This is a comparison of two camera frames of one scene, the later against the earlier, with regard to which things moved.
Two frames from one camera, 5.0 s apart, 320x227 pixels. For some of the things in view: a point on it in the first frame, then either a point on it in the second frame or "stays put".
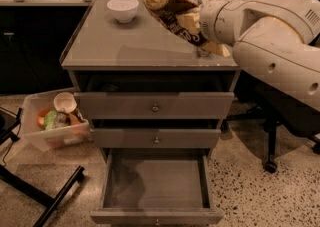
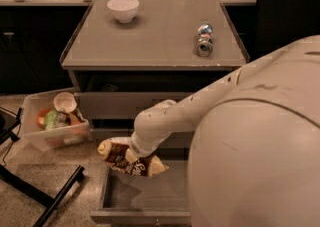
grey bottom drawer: (158, 187) stays put
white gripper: (210, 21) → (139, 149)
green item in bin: (50, 120) stays put
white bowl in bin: (65, 101) stays put
